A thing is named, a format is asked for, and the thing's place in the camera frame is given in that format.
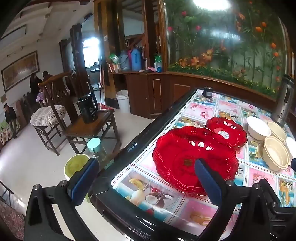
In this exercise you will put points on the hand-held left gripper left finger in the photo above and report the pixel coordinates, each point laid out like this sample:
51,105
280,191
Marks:
82,182

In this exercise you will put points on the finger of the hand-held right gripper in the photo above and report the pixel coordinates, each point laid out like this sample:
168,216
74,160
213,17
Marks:
268,190
294,165

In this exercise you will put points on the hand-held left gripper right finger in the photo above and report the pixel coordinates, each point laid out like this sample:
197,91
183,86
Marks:
208,183

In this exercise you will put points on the large red glass plate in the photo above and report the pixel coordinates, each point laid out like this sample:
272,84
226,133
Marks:
178,157

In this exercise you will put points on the green lined waste bin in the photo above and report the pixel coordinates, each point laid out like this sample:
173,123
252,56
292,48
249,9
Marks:
75,165

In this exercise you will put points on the cream ribbed bowl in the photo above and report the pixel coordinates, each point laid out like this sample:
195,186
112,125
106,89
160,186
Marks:
277,131
276,154

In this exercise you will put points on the fruit print tablecloth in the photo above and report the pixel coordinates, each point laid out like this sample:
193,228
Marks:
198,209

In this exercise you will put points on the teal lidded cup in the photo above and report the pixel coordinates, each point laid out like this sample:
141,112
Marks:
94,144

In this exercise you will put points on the black glossy table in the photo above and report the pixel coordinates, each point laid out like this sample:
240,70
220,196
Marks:
129,157

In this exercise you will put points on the small red glass plate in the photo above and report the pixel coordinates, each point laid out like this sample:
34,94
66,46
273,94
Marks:
225,132

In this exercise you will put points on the steel thermos flask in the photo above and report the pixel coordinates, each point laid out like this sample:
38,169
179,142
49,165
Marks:
283,102

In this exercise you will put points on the black electric kettle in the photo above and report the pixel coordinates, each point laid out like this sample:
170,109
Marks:
87,109

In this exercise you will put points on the striped seat cushion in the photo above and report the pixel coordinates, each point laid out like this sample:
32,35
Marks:
47,115

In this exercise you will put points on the white plastic bucket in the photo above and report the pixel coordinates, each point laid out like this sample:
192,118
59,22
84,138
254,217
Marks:
123,100

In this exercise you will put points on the mop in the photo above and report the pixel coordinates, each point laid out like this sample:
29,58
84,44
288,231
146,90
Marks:
101,92

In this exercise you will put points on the small black jar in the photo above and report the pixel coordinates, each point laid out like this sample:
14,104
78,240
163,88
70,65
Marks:
207,91

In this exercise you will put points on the wooden chair with cushion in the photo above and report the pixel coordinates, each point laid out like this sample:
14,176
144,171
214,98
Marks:
54,92

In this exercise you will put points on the pink cloth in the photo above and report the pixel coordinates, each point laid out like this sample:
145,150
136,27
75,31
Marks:
149,69

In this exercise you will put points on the window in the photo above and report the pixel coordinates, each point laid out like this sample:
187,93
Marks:
90,52

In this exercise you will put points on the blue thermos jug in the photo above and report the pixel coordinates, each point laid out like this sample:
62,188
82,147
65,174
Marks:
136,59

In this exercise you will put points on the artificial flower glass display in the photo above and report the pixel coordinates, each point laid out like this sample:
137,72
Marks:
208,41

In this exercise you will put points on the framed wall painting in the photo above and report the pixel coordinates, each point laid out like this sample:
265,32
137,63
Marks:
19,69

